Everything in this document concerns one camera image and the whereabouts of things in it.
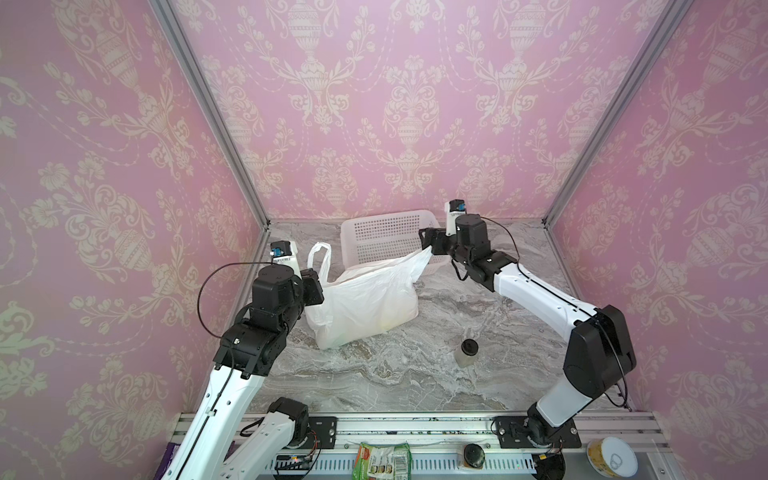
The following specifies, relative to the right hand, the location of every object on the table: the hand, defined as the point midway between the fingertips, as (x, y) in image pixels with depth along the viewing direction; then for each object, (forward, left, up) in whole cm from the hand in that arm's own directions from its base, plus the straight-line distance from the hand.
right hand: (434, 229), depth 85 cm
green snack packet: (-52, +17, -23) cm, 59 cm away
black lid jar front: (-52, -4, -22) cm, 56 cm away
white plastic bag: (-20, +20, -5) cm, 28 cm away
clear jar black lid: (-31, -6, -16) cm, 35 cm away
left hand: (-18, +30, +6) cm, 36 cm away
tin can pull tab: (-53, -34, -19) cm, 66 cm away
